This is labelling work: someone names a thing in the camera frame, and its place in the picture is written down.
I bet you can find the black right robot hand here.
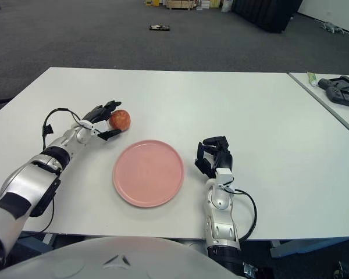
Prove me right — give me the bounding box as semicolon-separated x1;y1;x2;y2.
194;135;233;178

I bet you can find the red apple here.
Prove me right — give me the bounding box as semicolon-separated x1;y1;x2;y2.
108;109;131;131

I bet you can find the wooden crate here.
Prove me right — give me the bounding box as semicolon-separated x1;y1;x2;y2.
166;0;198;10

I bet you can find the grey quadruped robot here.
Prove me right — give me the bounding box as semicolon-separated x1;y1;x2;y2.
321;22;346;34

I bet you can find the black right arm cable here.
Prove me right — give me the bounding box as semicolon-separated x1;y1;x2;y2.
229;188;257;241

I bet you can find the blue table frame beam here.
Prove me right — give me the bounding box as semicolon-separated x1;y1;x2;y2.
269;235;349;258

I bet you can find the black handheld controller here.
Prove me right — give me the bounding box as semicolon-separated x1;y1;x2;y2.
317;75;349;91
325;86;349;110

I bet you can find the black curtain partition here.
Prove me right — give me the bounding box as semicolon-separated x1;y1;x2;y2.
232;0;304;33

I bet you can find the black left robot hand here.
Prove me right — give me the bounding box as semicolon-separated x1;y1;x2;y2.
81;100;123;142

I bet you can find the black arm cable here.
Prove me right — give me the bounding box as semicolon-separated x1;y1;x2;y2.
229;188;257;241
41;108;87;152

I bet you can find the silver robot torso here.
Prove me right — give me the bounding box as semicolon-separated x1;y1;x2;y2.
0;235;245;279

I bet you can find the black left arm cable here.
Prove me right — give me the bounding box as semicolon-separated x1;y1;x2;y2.
41;108;87;152

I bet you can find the pink round plate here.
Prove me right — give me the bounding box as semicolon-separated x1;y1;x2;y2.
113;139;185;208

